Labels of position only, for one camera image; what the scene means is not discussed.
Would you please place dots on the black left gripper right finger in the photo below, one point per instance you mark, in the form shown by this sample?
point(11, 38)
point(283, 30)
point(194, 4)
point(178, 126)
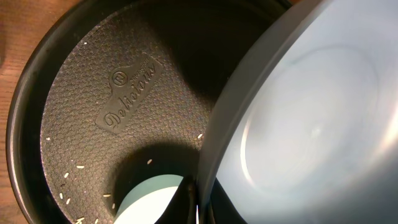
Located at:
point(220, 209)

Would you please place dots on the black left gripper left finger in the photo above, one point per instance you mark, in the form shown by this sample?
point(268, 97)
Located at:
point(182, 208)

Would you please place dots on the light blue bowl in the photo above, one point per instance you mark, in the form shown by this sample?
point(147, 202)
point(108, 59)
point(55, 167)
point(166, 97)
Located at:
point(146, 202)

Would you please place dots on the dark blue round plate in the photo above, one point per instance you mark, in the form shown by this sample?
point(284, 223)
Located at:
point(305, 130)

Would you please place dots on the black round tray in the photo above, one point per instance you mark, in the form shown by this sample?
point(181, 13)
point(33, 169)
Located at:
point(119, 91)

